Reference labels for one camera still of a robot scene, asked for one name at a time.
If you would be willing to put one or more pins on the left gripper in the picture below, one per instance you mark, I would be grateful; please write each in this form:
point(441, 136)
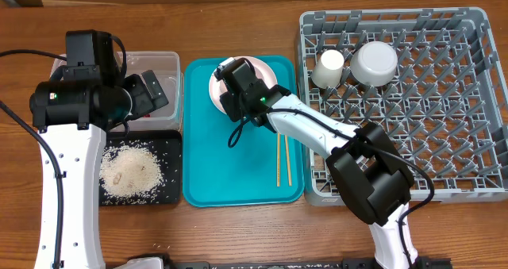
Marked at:
point(145, 102)

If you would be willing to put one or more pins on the white rice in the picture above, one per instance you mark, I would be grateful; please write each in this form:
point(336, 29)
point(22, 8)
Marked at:
point(141, 170)

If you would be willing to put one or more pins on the pale green cup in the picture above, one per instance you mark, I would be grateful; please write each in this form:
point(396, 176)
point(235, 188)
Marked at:
point(328, 70)

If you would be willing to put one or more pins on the wooden chopstick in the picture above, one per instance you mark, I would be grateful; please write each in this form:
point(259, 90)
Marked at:
point(278, 140)
point(288, 160)

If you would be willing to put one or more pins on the grey bowl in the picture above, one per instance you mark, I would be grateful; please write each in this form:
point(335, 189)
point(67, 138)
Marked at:
point(374, 64)

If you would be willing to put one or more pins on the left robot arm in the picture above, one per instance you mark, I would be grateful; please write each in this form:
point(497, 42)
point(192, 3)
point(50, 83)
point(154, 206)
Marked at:
point(72, 112)

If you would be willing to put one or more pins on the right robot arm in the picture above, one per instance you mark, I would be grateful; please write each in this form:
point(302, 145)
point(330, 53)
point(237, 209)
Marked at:
point(373, 180)

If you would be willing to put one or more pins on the pink plate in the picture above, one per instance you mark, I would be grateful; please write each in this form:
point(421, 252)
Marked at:
point(262, 70)

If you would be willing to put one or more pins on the clear plastic bin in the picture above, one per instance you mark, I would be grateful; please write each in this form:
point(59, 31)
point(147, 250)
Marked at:
point(166, 82)

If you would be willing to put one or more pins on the black plastic tray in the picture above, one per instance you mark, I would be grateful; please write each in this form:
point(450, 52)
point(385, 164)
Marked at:
point(168, 144)

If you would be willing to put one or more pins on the teal serving tray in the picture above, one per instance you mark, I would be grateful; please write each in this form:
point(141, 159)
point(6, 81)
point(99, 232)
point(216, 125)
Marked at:
point(216, 175)

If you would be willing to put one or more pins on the grey dish rack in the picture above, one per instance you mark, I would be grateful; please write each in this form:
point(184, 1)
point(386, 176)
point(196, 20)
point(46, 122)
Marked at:
point(446, 107)

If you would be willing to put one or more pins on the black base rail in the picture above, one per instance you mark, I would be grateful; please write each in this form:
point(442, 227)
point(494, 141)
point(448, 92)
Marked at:
point(164, 261)

